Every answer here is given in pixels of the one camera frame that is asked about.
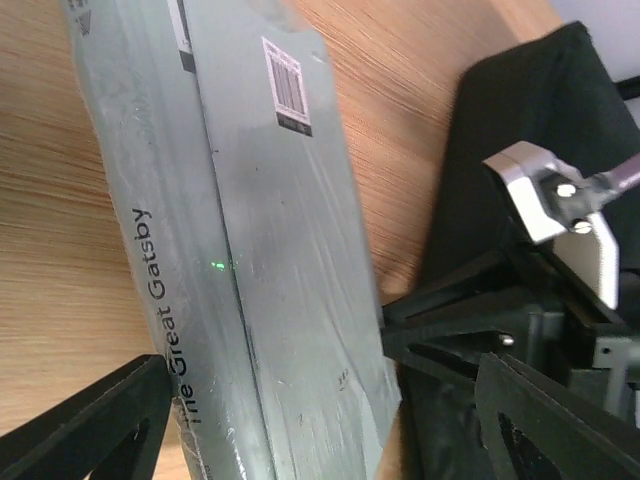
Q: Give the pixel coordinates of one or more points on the black student backpack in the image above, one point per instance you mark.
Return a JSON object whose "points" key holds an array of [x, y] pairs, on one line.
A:
{"points": [[553, 92]]}

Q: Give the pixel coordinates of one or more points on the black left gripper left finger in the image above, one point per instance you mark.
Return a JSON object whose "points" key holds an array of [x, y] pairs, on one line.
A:
{"points": [[112, 429]]}

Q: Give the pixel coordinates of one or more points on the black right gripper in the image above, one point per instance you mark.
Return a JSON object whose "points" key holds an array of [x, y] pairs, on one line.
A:
{"points": [[593, 351]]}

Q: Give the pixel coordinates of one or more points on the grey Great Gatsby book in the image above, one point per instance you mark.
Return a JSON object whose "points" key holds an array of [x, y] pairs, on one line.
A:
{"points": [[228, 169]]}

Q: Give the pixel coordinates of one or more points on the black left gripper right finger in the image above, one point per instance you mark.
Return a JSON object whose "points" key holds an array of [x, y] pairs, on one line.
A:
{"points": [[534, 428]]}

